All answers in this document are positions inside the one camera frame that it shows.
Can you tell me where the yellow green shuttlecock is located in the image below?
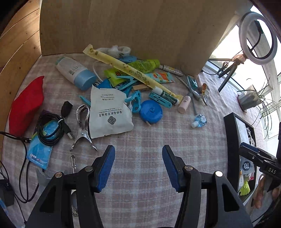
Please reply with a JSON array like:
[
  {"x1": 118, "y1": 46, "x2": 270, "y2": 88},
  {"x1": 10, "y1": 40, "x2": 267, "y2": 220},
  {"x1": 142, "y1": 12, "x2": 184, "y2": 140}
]
[{"x1": 239, "y1": 180, "x2": 251, "y2": 196}]

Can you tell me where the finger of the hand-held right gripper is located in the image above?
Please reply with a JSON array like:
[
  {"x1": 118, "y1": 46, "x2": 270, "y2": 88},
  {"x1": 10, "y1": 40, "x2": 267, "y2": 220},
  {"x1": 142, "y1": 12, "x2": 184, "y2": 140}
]
[
  {"x1": 239, "y1": 146, "x2": 276, "y2": 167},
  {"x1": 240, "y1": 142, "x2": 277, "y2": 163}
]

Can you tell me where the white paper sachet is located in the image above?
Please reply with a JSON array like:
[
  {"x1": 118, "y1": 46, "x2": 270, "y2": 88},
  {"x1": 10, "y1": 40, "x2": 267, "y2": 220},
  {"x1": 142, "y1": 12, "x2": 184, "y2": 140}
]
[{"x1": 89, "y1": 85, "x2": 134, "y2": 139}]

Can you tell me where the large silver metal clip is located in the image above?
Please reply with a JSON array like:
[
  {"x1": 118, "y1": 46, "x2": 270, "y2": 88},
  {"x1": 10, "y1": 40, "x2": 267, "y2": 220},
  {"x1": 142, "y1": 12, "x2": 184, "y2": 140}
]
[
  {"x1": 70, "y1": 105, "x2": 98, "y2": 152},
  {"x1": 70, "y1": 155, "x2": 80, "y2": 217}
]

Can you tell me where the potted spider plant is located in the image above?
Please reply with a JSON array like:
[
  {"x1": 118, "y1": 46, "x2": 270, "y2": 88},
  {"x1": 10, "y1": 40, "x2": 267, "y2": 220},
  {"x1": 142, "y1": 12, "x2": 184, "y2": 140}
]
[{"x1": 237, "y1": 77, "x2": 279, "y2": 138}]

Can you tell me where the black power adapter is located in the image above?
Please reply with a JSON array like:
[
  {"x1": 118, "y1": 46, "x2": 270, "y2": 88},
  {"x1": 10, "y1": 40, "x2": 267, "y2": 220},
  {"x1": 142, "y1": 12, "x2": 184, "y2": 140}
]
[{"x1": 0, "y1": 179, "x2": 15, "y2": 207}]

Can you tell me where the black storage box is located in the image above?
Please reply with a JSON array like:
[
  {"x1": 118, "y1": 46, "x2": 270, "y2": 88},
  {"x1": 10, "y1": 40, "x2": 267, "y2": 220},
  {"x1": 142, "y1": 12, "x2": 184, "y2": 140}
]
[{"x1": 223, "y1": 112, "x2": 257, "y2": 205}]

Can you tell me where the small pink bottle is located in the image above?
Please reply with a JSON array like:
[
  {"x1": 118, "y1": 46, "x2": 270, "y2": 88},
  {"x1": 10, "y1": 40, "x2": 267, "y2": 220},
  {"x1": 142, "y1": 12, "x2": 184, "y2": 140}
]
[{"x1": 178, "y1": 95, "x2": 192, "y2": 114}]

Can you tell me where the wooden clothes peg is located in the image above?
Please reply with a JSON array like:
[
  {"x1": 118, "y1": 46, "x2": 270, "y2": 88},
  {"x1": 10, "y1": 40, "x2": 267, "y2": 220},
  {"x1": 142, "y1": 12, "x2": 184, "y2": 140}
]
[{"x1": 132, "y1": 84, "x2": 152, "y2": 91}]

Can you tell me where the lime green tube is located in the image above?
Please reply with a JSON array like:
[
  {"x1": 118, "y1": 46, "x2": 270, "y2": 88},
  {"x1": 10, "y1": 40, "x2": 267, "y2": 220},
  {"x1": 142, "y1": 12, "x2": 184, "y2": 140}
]
[{"x1": 127, "y1": 59, "x2": 161, "y2": 74}]

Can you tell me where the white window frame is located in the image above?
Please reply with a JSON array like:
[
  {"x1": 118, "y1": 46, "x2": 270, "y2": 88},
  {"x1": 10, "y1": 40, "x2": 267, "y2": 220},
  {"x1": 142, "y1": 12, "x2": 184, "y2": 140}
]
[{"x1": 204, "y1": 6, "x2": 281, "y2": 141}]

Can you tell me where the grey packet with black logo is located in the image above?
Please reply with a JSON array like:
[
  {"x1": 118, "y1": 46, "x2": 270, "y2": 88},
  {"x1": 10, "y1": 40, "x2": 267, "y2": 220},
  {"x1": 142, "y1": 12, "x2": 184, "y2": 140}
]
[{"x1": 241, "y1": 161, "x2": 255, "y2": 178}]

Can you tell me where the white bottle with blue cap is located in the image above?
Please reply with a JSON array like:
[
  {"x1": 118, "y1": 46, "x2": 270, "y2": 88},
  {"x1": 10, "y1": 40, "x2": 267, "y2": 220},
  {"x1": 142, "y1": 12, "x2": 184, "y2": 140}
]
[{"x1": 55, "y1": 56, "x2": 97, "y2": 91}]

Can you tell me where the black power cable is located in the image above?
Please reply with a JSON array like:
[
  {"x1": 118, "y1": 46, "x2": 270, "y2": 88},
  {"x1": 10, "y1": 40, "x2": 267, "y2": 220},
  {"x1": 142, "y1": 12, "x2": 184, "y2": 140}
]
[{"x1": 0, "y1": 131, "x2": 40, "y2": 203}]

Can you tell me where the teal clothes peg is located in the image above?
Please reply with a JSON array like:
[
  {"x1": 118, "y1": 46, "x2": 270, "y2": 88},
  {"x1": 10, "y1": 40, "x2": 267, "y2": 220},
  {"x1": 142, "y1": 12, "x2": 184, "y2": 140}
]
[{"x1": 186, "y1": 76, "x2": 199, "y2": 93}]

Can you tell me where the blue round tape measure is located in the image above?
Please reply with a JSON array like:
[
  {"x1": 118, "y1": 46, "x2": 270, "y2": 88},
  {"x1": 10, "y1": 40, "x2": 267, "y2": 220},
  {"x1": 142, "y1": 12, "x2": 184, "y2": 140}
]
[{"x1": 139, "y1": 100, "x2": 163, "y2": 126}]

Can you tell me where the small blue sanitizer bottle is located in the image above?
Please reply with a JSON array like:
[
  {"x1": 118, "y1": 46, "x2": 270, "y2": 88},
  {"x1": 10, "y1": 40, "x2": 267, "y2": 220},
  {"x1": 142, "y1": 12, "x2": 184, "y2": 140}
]
[{"x1": 191, "y1": 113, "x2": 208, "y2": 129}]

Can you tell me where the pink checked tablecloth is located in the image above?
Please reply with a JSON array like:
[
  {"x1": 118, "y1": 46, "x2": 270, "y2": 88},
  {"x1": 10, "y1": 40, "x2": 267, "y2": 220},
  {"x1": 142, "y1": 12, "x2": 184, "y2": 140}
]
[{"x1": 4, "y1": 54, "x2": 270, "y2": 228}]

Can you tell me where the blue face mask packet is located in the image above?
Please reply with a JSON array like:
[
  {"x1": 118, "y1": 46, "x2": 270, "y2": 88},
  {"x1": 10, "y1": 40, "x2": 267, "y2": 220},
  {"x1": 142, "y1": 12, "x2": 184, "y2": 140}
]
[{"x1": 26, "y1": 120, "x2": 60, "y2": 170}]

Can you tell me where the red cloth pouch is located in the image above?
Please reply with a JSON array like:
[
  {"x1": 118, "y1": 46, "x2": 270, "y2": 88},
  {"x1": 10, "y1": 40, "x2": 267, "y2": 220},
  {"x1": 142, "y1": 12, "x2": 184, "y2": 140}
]
[{"x1": 9, "y1": 76, "x2": 45, "y2": 137}]

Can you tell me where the black usb adapter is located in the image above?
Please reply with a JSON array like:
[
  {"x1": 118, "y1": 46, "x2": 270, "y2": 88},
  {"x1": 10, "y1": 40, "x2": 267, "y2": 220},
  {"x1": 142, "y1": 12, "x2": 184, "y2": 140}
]
[{"x1": 61, "y1": 101, "x2": 73, "y2": 118}]

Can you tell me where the orange sauce sachet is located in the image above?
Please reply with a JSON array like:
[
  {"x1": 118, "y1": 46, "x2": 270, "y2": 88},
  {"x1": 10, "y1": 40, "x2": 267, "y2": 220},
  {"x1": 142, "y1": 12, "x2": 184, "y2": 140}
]
[{"x1": 199, "y1": 83, "x2": 210, "y2": 106}]

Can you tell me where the white tissue box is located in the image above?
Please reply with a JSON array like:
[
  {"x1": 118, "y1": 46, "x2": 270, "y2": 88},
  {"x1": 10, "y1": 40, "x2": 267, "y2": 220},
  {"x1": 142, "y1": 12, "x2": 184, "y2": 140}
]
[{"x1": 235, "y1": 117, "x2": 253, "y2": 145}]

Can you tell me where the blue plastic piece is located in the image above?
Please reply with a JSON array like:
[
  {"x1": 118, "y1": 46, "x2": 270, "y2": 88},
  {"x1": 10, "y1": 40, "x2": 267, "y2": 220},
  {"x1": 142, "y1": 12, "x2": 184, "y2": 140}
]
[{"x1": 96, "y1": 78, "x2": 114, "y2": 90}]

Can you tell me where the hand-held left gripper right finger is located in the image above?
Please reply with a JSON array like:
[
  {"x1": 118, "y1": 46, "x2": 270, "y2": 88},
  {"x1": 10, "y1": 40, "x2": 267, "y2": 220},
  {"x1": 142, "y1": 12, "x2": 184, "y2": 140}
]
[{"x1": 162, "y1": 145, "x2": 252, "y2": 228}]

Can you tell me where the yellow toothbrush packet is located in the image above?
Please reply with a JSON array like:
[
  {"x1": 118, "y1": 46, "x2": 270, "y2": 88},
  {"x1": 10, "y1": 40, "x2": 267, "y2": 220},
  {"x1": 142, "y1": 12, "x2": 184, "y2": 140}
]
[{"x1": 83, "y1": 44, "x2": 184, "y2": 106}]

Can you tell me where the grey plastic tool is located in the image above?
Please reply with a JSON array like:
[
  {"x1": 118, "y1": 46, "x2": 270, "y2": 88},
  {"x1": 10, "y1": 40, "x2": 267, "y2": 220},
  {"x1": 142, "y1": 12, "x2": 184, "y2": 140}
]
[{"x1": 176, "y1": 76, "x2": 208, "y2": 107}]

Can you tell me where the light blue plastic clip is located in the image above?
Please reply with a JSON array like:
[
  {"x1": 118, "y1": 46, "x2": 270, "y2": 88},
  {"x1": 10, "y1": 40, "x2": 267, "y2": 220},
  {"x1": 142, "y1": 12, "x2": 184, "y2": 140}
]
[{"x1": 125, "y1": 90, "x2": 142, "y2": 114}]

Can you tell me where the black coiled cable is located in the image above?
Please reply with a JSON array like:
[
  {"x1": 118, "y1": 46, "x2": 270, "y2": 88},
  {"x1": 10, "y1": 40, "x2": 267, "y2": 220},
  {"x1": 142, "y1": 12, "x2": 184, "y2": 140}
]
[{"x1": 36, "y1": 113, "x2": 72, "y2": 146}]

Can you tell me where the white ring light on tripod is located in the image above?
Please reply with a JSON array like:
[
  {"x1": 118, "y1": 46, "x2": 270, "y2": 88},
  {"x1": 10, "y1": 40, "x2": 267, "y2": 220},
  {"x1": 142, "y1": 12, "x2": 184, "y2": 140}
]
[{"x1": 208, "y1": 11, "x2": 278, "y2": 93}]

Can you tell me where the blue clothes peg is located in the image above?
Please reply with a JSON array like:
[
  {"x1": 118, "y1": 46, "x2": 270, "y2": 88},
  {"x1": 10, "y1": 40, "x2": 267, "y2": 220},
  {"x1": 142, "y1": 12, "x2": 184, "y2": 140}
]
[
  {"x1": 149, "y1": 92, "x2": 173, "y2": 109},
  {"x1": 116, "y1": 76, "x2": 139, "y2": 90},
  {"x1": 79, "y1": 95, "x2": 91, "y2": 106}
]

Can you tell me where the white crumpled wrapper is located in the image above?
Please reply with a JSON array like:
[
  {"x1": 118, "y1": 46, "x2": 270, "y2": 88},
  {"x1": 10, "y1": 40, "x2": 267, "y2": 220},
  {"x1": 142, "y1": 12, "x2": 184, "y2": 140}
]
[{"x1": 96, "y1": 45, "x2": 131, "y2": 58}]

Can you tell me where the person's right hand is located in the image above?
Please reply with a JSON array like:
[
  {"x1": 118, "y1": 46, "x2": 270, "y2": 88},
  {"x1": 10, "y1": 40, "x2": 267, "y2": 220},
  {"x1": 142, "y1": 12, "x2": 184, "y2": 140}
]
[{"x1": 252, "y1": 175, "x2": 278, "y2": 209}]

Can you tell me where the black ring light cable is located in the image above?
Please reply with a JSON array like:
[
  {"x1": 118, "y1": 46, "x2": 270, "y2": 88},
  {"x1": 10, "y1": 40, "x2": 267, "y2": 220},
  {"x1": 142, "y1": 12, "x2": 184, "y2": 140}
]
[{"x1": 202, "y1": 62, "x2": 230, "y2": 78}]

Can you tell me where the colourful printed toothpaste tube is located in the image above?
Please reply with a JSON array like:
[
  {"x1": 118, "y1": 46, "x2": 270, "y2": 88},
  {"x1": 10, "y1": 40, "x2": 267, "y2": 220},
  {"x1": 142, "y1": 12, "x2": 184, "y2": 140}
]
[{"x1": 145, "y1": 71, "x2": 176, "y2": 84}]

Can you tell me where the blue grey nail file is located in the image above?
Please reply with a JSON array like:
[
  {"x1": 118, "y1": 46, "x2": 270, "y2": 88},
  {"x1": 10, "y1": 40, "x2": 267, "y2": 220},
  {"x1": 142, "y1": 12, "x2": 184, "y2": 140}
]
[{"x1": 189, "y1": 94, "x2": 198, "y2": 116}]

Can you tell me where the white dotted tube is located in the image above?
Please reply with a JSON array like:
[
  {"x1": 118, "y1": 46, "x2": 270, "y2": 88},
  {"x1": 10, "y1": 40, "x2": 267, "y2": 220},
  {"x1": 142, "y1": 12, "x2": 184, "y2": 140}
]
[{"x1": 159, "y1": 64, "x2": 184, "y2": 77}]

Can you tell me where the light wooden board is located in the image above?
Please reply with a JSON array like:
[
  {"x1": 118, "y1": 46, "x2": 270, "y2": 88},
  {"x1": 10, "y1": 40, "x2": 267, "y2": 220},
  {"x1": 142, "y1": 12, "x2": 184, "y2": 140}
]
[{"x1": 40, "y1": 0, "x2": 246, "y2": 76}]

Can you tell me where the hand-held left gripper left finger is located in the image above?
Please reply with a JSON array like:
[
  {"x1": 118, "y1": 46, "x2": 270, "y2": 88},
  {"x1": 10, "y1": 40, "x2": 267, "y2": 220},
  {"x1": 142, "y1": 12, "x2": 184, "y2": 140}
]
[{"x1": 25, "y1": 145, "x2": 116, "y2": 228}]

